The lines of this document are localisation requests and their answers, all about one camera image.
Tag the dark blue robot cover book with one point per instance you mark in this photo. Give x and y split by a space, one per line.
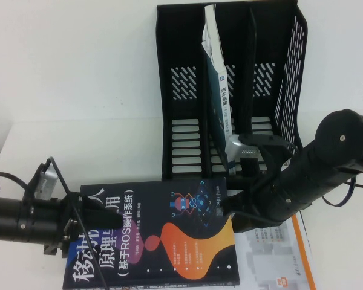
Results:
184 247

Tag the teal book with white spine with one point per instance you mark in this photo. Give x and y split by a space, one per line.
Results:
224 99

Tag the white orange ROS2 book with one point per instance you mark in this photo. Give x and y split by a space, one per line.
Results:
266 266

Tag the black plastic book stand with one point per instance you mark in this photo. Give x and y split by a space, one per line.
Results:
181 54

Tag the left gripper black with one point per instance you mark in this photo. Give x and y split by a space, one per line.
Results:
72 217

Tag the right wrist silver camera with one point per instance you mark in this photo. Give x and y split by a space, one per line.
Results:
234 148

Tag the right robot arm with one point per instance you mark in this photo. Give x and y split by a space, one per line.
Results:
320 151

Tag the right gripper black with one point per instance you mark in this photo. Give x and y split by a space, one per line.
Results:
251 172

